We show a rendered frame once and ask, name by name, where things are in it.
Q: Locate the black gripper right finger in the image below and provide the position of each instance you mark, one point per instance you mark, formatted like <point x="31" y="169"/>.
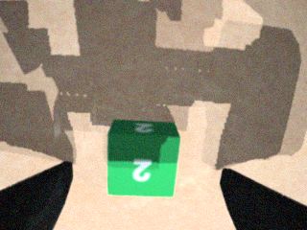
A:
<point x="253" y="206"/>

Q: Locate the green block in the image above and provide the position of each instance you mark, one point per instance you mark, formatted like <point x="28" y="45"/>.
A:
<point x="142" y="158"/>

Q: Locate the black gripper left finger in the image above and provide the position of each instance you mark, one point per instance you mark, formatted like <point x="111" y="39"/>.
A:
<point x="35" y="203"/>

